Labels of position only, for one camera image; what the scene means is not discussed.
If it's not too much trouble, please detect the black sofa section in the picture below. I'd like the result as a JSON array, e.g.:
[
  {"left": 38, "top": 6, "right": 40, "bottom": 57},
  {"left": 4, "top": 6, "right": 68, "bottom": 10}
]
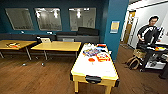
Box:
[{"left": 77, "top": 26, "right": 100, "bottom": 37}]

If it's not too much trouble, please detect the small red black box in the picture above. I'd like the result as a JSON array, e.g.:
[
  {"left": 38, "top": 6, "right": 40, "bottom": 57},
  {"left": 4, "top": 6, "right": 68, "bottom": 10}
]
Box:
[{"left": 97, "top": 43, "right": 108, "bottom": 48}]

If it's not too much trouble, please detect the grey rectangular cushion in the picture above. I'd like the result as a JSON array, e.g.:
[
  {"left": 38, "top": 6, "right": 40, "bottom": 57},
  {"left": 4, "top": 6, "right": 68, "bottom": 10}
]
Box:
[{"left": 62, "top": 37, "right": 76, "bottom": 43}]

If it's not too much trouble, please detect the red board game box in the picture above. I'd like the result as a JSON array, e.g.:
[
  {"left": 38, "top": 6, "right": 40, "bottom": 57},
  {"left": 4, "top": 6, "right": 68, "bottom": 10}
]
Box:
[{"left": 96, "top": 52, "right": 112, "bottom": 63}]

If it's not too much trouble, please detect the yellow air hockey table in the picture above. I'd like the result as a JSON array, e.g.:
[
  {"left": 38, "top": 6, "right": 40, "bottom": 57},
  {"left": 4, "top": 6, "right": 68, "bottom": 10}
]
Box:
[{"left": 69, "top": 43, "right": 120, "bottom": 94}]

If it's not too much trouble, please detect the long wooden table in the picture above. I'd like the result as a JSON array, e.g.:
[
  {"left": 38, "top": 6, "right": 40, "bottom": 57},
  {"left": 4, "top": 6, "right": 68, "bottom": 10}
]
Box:
[
  {"left": 30, "top": 40, "right": 83, "bottom": 62},
  {"left": 0, "top": 39, "right": 38, "bottom": 62}
]

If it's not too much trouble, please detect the interior glass window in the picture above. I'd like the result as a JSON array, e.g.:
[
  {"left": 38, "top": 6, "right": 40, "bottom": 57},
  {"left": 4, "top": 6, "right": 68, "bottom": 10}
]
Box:
[
  {"left": 4, "top": 7, "right": 35, "bottom": 32},
  {"left": 34, "top": 7, "right": 63, "bottom": 32},
  {"left": 68, "top": 7, "right": 97, "bottom": 32}
]

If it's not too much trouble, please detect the wooden door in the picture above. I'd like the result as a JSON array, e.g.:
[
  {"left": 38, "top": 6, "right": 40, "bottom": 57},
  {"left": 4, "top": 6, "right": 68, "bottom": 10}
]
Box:
[{"left": 123, "top": 10, "right": 137, "bottom": 46}]

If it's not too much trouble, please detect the brown backpack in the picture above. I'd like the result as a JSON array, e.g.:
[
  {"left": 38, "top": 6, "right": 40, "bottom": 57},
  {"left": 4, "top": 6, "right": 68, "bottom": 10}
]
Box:
[{"left": 125, "top": 55, "right": 143, "bottom": 70}]

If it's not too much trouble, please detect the tan cardboard box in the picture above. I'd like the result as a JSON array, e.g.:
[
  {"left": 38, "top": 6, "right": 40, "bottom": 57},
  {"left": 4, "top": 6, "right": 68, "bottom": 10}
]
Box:
[{"left": 133, "top": 48, "right": 148, "bottom": 59}]

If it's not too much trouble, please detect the person in dark shirt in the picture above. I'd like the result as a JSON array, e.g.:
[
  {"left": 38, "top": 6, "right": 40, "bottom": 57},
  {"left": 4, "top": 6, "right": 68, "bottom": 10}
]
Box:
[{"left": 136, "top": 14, "right": 166, "bottom": 48}]

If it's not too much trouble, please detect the small dark orange item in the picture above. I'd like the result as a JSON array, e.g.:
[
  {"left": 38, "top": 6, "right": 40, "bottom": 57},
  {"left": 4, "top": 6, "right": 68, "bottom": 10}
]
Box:
[{"left": 5, "top": 42, "right": 21, "bottom": 49}]

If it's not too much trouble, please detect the small orange yellow item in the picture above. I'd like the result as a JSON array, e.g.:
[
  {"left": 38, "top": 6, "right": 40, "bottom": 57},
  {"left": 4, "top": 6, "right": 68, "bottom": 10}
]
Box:
[{"left": 155, "top": 46, "right": 167, "bottom": 52}]

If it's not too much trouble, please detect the yellow framed wall poster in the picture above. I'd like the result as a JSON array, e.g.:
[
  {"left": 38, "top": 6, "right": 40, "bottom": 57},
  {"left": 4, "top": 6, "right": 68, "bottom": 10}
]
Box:
[{"left": 110, "top": 20, "right": 121, "bottom": 34}]

